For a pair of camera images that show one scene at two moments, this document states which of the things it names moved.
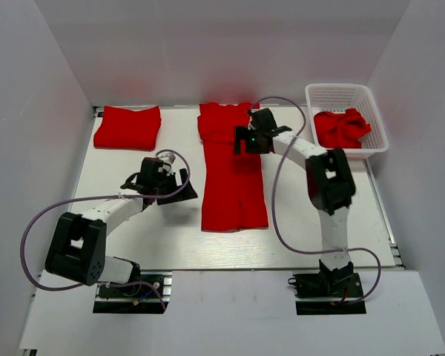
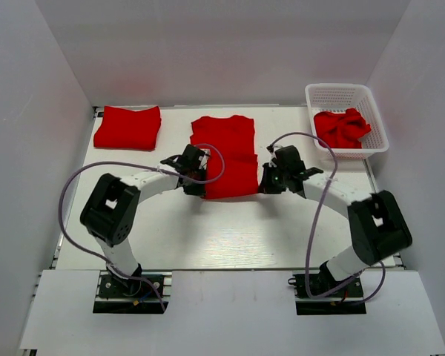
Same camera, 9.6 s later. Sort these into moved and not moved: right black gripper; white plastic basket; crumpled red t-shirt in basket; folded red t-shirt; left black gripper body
Moved: right black gripper; left black gripper body
Not moved: crumpled red t-shirt in basket; white plastic basket; folded red t-shirt
